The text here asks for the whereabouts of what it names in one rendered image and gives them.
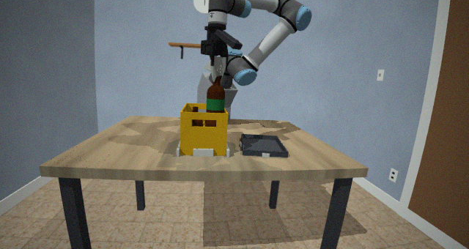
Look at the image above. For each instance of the yellow divided crate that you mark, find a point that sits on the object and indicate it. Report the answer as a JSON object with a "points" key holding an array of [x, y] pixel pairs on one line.
{"points": [[193, 137]]}

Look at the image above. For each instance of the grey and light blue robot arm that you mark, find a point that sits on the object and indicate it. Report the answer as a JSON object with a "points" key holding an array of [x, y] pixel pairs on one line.
{"points": [[293, 16]]}

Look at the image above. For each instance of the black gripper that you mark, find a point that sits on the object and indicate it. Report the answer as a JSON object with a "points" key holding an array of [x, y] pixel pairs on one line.
{"points": [[215, 47]]}

